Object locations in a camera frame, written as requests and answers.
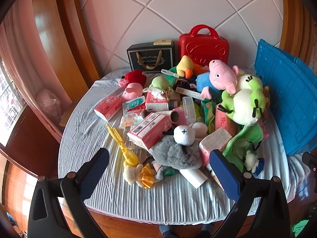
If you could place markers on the red toy suitcase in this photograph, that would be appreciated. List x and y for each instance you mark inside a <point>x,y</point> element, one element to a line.
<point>198,47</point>

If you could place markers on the pink pig plush blue body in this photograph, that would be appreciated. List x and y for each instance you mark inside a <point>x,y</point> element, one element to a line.
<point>220,75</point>

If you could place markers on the yellow plastic clip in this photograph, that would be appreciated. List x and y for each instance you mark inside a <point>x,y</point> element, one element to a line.
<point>118,141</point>

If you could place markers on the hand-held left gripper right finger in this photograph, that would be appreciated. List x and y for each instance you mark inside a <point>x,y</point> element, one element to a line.
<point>224,176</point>

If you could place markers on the person's left foot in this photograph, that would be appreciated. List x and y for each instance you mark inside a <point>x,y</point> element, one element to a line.
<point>168,231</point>

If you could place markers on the pink roll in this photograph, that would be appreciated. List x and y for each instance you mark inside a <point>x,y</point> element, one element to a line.
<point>179,111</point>

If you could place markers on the light green round plush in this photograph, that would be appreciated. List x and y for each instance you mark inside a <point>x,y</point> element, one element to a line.
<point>158,83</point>

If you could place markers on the person's foot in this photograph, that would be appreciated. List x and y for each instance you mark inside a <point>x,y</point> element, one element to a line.
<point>168,231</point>
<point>206,231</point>

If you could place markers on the black and white box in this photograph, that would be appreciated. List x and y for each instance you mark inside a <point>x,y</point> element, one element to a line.
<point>183,86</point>

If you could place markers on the yellow duck plush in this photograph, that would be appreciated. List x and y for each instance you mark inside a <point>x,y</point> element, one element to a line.
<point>184,64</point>

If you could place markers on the pink pig plush orange dress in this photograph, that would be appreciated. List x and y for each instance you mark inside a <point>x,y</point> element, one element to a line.
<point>199,68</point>

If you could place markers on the green frog plush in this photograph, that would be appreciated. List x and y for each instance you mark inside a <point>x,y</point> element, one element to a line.
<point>242,104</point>

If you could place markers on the colourful candy pack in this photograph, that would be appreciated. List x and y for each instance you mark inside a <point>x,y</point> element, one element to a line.
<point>131,120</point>

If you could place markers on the pink plastic bag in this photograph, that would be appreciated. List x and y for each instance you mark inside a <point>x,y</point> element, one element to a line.
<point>48,106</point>

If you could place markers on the white plastic dropper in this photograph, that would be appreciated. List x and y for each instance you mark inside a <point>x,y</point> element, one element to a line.
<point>171,73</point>

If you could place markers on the small white plush blue outfit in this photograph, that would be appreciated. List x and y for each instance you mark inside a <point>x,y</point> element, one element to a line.
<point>250,160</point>

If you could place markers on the black gift box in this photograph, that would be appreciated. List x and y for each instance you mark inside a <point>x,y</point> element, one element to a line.
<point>138,54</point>

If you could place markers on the white doll yellow skirt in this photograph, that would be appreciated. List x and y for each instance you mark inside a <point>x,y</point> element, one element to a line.
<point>131,174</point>

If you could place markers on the teal wet wipes pack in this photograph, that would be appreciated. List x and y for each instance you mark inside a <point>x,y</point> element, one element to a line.
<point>133,103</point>

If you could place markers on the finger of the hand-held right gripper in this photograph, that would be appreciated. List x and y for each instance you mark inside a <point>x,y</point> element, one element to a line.
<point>312,164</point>

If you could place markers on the small gold box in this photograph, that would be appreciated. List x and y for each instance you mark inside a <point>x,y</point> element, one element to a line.
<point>162,42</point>

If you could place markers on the clear plastic box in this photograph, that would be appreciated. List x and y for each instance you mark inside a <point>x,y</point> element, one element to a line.
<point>189,109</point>

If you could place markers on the clear-wrapped pink tissue pack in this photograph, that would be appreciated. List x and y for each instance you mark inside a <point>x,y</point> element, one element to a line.
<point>215,138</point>

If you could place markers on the green bag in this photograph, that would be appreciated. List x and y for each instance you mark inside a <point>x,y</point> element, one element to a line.
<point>304,229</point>

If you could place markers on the window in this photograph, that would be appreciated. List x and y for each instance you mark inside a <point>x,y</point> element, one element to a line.
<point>10,104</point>

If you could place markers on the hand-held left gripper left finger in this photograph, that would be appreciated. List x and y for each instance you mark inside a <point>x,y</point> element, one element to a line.
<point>96,168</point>

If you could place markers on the person's right foot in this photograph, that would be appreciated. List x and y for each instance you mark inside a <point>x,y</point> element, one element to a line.
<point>206,231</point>

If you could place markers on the blue plastic crate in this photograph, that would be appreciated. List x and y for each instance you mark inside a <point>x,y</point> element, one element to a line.
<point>289,91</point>

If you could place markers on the pink pig plush red dress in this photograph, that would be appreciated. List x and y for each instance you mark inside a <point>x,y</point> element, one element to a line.
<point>135,76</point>

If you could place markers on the white tube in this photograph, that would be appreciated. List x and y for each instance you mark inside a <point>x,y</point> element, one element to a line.
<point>195,177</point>

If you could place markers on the small green packet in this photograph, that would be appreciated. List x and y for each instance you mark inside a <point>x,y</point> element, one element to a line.
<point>169,171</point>

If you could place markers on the grey plush white head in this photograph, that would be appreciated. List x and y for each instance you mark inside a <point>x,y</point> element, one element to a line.
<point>173,153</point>

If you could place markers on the green frog hat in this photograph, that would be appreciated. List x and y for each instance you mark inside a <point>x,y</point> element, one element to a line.
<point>247,133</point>

